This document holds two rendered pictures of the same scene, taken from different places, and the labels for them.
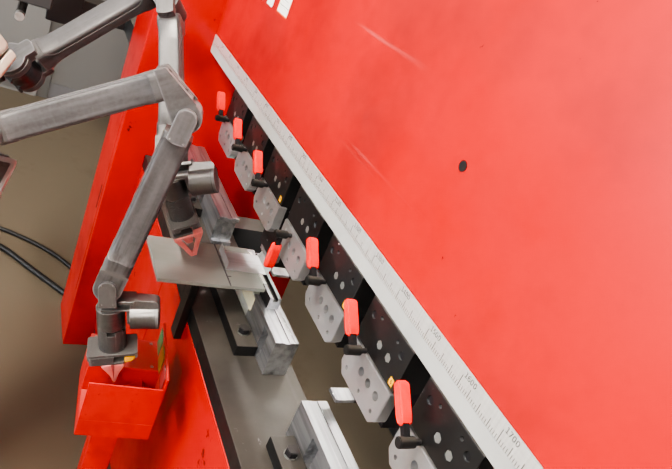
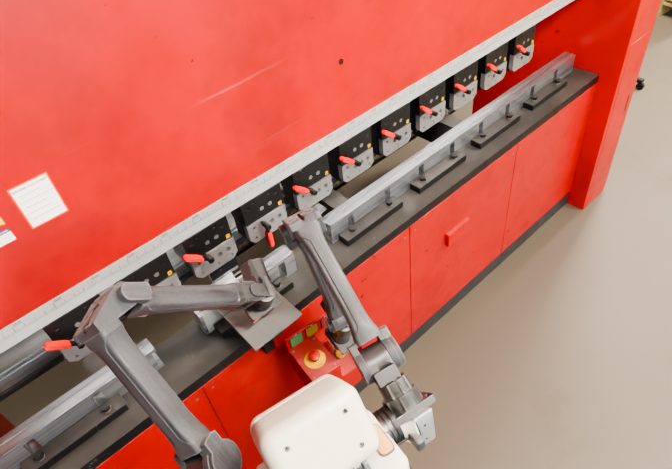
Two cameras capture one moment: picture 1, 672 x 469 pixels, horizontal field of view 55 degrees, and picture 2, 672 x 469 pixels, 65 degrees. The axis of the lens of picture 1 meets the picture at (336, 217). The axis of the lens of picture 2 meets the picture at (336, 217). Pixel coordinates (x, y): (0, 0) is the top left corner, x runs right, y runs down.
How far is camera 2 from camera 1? 1.82 m
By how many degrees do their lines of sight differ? 78
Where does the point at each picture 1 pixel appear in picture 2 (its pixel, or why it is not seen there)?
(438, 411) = (390, 119)
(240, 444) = (357, 254)
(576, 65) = not seen: outside the picture
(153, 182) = not seen: hidden behind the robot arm
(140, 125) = not seen: outside the picture
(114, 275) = not seen: hidden behind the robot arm
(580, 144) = (379, 2)
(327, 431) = (340, 212)
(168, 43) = (168, 295)
